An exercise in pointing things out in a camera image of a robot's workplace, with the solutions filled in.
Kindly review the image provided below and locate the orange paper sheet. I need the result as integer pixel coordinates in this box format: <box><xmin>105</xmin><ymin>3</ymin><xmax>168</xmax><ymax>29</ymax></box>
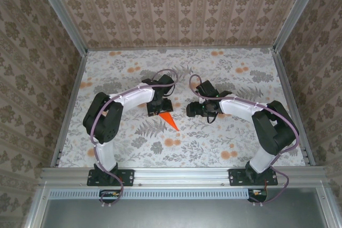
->
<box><xmin>159</xmin><ymin>112</ymin><xmax>181</xmax><ymax>132</ymax></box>

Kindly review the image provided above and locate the floral patterned table cover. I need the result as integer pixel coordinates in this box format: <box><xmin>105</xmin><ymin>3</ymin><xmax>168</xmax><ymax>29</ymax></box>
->
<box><xmin>57</xmin><ymin>48</ymin><xmax>308</xmax><ymax>169</ymax></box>

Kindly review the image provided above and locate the aluminium back edge strip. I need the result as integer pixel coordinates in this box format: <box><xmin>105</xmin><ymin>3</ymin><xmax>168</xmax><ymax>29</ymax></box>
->
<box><xmin>85</xmin><ymin>45</ymin><xmax>276</xmax><ymax>52</ymax></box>

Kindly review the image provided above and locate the grey metal panel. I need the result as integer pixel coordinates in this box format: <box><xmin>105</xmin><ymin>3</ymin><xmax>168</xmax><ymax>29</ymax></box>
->
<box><xmin>44</xmin><ymin>198</ymin><xmax>325</xmax><ymax>228</ymax></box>

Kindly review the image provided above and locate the right thin black wrist cable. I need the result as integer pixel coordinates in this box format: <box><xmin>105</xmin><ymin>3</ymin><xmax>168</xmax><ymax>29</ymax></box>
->
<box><xmin>206</xmin><ymin>112</ymin><xmax>219</xmax><ymax>125</ymax></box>

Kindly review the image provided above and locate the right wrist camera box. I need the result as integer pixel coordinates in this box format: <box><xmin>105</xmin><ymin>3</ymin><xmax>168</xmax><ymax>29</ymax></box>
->
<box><xmin>197</xmin><ymin>80</ymin><xmax>215</xmax><ymax>97</ymax></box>

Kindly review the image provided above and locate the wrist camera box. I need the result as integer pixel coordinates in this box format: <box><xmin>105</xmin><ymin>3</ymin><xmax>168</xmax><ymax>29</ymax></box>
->
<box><xmin>156</xmin><ymin>75</ymin><xmax>177</xmax><ymax>96</ymax></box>
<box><xmin>197</xmin><ymin>80</ymin><xmax>215</xmax><ymax>97</ymax></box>

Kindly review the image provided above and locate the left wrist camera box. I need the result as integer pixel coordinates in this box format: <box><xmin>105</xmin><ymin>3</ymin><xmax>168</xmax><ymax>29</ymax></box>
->
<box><xmin>156</xmin><ymin>75</ymin><xmax>177</xmax><ymax>96</ymax></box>

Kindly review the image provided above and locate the aluminium front rail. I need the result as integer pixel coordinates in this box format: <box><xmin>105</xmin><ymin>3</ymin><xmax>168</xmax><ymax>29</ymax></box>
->
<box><xmin>40</xmin><ymin>166</ymin><xmax>329</xmax><ymax>187</ymax></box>

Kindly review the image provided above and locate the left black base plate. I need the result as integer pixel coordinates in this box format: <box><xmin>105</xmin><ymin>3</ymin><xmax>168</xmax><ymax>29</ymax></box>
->
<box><xmin>87</xmin><ymin>168</ymin><xmax>135</xmax><ymax>187</ymax></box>

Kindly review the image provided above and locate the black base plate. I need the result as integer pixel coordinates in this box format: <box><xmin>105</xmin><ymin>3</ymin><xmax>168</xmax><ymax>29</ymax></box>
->
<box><xmin>87</xmin><ymin>168</ymin><xmax>135</xmax><ymax>187</ymax></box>
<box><xmin>229</xmin><ymin>168</ymin><xmax>278</xmax><ymax>187</ymax></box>

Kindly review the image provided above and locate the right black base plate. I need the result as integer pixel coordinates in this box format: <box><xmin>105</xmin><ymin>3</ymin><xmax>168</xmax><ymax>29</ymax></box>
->
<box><xmin>229</xmin><ymin>168</ymin><xmax>278</xmax><ymax>187</ymax></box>

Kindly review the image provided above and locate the right aluminium side rail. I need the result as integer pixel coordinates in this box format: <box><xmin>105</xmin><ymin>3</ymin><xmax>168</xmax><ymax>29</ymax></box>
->
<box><xmin>271</xmin><ymin>48</ymin><xmax>317</xmax><ymax>167</ymax></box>

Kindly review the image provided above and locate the aluminium side rail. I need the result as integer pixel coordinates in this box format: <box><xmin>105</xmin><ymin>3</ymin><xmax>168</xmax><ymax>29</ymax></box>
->
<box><xmin>49</xmin><ymin>50</ymin><xmax>89</xmax><ymax>169</ymax></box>
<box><xmin>271</xmin><ymin>48</ymin><xmax>317</xmax><ymax>167</ymax></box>

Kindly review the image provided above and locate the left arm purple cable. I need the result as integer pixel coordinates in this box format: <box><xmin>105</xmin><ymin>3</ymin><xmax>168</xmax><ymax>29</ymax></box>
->
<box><xmin>90</xmin><ymin>68</ymin><xmax>180</xmax><ymax>209</ymax></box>

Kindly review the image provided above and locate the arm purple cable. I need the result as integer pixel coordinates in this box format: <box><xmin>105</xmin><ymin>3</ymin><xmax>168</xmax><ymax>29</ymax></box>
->
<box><xmin>90</xmin><ymin>68</ymin><xmax>180</xmax><ymax>209</ymax></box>
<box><xmin>188</xmin><ymin>74</ymin><xmax>300</xmax><ymax>207</ymax></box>

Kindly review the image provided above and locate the left aluminium side rail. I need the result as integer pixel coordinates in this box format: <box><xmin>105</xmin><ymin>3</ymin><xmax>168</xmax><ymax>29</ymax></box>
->
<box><xmin>49</xmin><ymin>50</ymin><xmax>89</xmax><ymax>169</ymax></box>

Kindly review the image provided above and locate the slotted grey cable duct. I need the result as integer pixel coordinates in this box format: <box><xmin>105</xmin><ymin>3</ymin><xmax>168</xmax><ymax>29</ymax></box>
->
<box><xmin>49</xmin><ymin>189</ymin><xmax>249</xmax><ymax>201</ymax></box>

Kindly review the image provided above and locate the left black cable port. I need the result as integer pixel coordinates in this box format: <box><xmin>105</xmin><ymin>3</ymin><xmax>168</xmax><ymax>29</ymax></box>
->
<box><xmin>99</xmin><ymin>189</ymin><xmax>121</xmax><ymax>205</ymax></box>

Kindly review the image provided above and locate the black cable port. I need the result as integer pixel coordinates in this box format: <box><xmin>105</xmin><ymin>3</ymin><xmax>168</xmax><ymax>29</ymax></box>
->
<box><xmin>99</xmin><ymin>189</ymin><xmax>121</xmax><ymax>205</ymax></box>
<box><xmin>247</xmin><ymin>188</ymin><xmax>268</xmax><ymax>203</ymax></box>

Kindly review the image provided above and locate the right black cable port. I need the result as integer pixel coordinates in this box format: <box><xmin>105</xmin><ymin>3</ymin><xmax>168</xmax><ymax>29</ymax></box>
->
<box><xmin>247</xmin><ymin>188</ymin><xmax>268</xmax><ymax>203</ymax></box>

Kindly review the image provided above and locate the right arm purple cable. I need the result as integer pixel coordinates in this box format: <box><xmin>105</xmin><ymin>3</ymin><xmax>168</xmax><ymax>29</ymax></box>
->
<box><xmin>188</xmin><ymin>74</ymin><xmax>300</xmax><ymax>207</ymax></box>

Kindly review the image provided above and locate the right aluminium corner post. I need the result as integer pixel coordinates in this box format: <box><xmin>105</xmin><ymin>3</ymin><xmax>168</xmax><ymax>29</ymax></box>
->
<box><xmin>272</xmin><ymin>0</ymin><xmax>326</xmax><ymax>54</ymax></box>

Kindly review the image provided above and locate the aluminium corner post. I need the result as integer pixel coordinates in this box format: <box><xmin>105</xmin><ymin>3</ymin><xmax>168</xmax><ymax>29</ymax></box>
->
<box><xmin>272</xmin><ymin>0</ymin><xmax>326</xmax><ymax>54</ymax></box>
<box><xmin>31</xmin><ymin>0</ymin><xmax>89</xmax><ymax>55</ymax></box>

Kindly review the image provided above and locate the left aluminium corner post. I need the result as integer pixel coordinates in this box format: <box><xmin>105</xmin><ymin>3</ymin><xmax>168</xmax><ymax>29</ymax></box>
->
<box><xmin>31</xmin><ymin>0</ymin><xmax>89</xmax><ymax>55</ymax></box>

